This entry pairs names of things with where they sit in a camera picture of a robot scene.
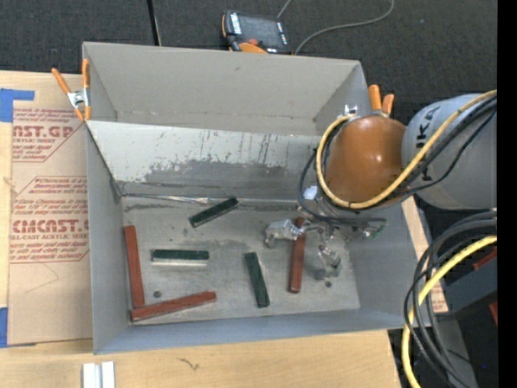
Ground grey metal bin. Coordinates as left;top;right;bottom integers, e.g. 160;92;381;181
82;41;422;356

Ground dark green flat block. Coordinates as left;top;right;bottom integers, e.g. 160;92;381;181
151;248;211;268
187;196;241;230
242;251;271;309

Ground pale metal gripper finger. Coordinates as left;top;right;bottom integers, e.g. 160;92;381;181
264;219;306;250
316;242;344;280

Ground brown cardboard board, red print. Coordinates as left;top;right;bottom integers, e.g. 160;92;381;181
0;70;95;347

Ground red-brown flat block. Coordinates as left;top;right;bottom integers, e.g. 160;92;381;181
128;290;218;323
123;225;147;309
288;216;308;294

